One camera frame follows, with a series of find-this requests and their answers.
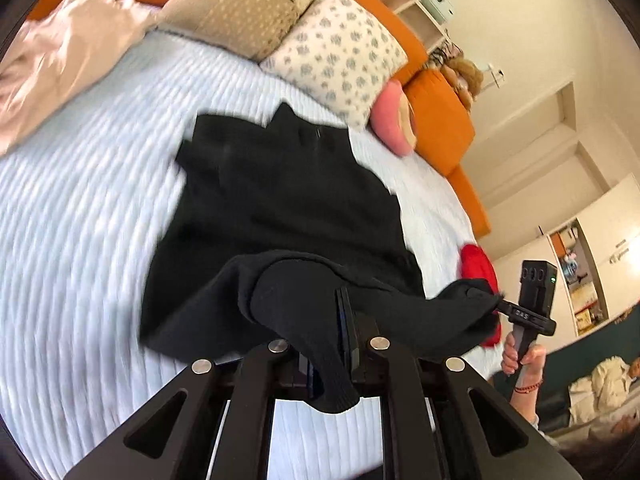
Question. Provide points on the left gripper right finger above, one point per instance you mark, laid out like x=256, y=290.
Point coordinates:
x=440, y=419

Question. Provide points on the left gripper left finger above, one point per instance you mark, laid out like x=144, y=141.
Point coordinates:
x=215, y=421

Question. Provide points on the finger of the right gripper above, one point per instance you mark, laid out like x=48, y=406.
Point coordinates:
x=505, y=307

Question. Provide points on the black sweater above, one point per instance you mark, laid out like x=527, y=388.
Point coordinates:
x=277, y=214

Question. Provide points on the right forearm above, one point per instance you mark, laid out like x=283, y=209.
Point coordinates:
x=524, y=401

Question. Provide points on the right hand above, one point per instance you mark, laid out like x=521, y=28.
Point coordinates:
x=528, y=366

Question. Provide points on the white wardrobe cabinet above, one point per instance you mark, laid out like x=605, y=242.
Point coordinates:
x=597, y=256

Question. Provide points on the person on dark sofa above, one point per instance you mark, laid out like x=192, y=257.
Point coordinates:
x=604, y=390

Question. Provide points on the pink bear plush cushion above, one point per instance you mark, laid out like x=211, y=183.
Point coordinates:
x=392, y=120

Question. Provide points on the brown plush toy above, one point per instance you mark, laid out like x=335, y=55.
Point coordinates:
x=462, y=75

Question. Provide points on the floral white pillow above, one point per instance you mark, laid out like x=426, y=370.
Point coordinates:
x=341, y=55

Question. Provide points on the mint green projector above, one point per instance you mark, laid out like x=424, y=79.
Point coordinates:
x=441, y=10

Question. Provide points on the white bedside shelf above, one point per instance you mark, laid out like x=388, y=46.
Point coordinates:
x=431, y=34

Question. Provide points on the beige patchwork pillow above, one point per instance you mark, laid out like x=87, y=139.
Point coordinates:
x=252, y=29

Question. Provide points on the pink satin blanket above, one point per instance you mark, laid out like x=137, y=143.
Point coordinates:
x=52, y=60

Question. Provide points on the orange sofa bed frame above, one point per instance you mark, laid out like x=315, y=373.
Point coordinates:
x=445, y=129

